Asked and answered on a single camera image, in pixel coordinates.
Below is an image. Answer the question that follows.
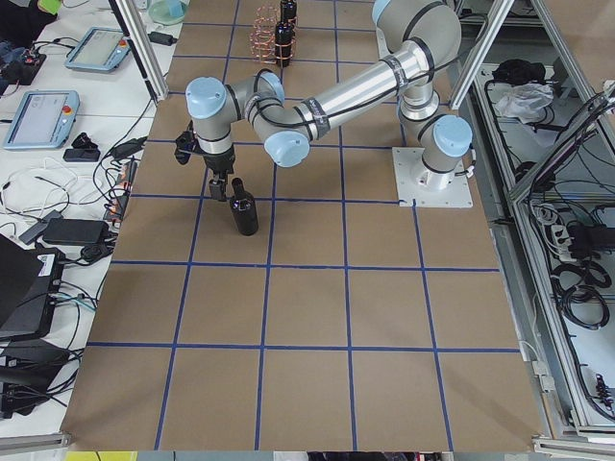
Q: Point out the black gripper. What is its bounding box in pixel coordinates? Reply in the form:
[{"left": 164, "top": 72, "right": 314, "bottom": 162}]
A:
[{"left": 174, "top": 121, "right": 244, "bottom": 202}]

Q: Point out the dark wine bottle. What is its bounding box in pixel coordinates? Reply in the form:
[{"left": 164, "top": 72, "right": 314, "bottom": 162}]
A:
[{"left": 230, "top": 187, "right": 258, "bottom": 236}]

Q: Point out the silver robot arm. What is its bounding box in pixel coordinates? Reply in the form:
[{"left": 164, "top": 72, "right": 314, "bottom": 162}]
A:
[{"left": 175, "top": 1, "right": 473, "bottom": 201}]

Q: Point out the dark bottle in basket corner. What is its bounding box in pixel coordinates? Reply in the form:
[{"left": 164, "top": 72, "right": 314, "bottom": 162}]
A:
[{"left": 274, "top": 20, "right": 294, "bottom": 67}]

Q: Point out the black laptop power brick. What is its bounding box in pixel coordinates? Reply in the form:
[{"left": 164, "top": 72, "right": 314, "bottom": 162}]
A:
[{"left": 42, "top": 218, "right": 109, "bottom": 246}]

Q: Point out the green glass plate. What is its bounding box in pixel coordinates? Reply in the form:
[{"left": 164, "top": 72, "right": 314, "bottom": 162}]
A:
[{"left": 148, "top": 0, "right": 188, "bottom": 26}]

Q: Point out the blue teach pendant far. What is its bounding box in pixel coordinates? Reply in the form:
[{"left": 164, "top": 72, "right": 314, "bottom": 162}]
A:
[{"left": 64, "top": 27, "right": 130, "bottom": 73}]

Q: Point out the blue teach pendant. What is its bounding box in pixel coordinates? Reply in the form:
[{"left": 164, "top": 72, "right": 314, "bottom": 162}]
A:
[
  {"left": 64, "top": 27, "right": 130, "bottom": 73},
  {"left": 3, "top": 90, "right": 81, "bottom": 151}
]

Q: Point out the blue teach pendant near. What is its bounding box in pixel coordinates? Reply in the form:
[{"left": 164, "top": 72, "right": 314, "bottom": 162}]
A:
[{"left": 3, "top": 90, "right": 81, "bottom": 151}]

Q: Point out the copper wire wine basket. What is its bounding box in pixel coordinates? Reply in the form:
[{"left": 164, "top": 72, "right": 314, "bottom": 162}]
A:
[{"left": 250, "top": 1, "right": 296, "bottom": 65}]

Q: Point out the aluminium frame post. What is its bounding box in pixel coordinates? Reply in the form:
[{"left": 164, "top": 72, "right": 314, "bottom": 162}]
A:
[{"left": 109, "top": 0, "right": 168, "bottom": 103}]

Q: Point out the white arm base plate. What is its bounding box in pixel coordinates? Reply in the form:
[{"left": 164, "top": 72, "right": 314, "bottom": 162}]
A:
[{"left": 392, "top": 147, "right": 473, "bottom": 208}]

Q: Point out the dark bottle under basket handle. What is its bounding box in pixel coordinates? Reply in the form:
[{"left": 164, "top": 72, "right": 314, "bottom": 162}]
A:
[{"left": 280, "top": 0, "right": 298, "bottom": 26}]

